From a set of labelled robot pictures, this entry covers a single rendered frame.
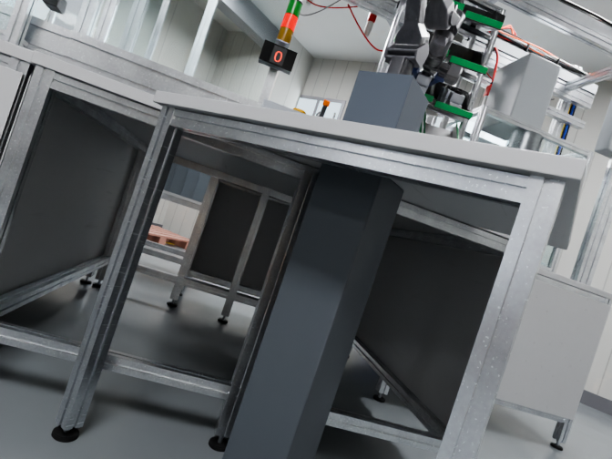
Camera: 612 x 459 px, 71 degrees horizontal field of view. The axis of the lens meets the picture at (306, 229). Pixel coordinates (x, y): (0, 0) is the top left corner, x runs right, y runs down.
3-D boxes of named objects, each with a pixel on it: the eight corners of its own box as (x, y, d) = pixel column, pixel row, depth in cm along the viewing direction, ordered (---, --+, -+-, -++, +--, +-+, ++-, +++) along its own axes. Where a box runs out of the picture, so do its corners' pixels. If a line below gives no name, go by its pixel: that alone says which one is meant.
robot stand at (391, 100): (384, 159, 96) (413, 75, 97) (331, 148, 104) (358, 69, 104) (403, 177, 108) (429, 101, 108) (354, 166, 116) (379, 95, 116)
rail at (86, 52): (364, 178, 131) (375, 145, 131) (58, 65, 114) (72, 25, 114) (359, 179, 136) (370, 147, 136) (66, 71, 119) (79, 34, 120)
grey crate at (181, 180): (209, 205, 320) (219, 176, 320) (124, 177, 308) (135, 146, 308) (211, 205, 361) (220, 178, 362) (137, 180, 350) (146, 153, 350)
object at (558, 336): (566, 452, 226) (617, 295, 226) (374, 401, 205) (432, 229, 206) (488, 396, 292) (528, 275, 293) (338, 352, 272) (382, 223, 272)
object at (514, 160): (581, 179, 57) (588, 159, 57) (152, 101, 104) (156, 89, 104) (566, 249, 117) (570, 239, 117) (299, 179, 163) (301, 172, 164)
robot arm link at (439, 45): (450, 44, 117) (463, 22, 120) (431, 35, 118) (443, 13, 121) (441, 62, 123) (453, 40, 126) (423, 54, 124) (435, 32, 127)
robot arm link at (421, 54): (414, 58, 102) (423, 33, 102) (380, 56, 106) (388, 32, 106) (422, 72, 107) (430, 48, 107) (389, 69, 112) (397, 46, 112)
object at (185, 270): (490, 397, 290) (531, 276, 291) (165, 304, 249) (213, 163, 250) (460, 375, 327) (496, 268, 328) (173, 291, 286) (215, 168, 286)
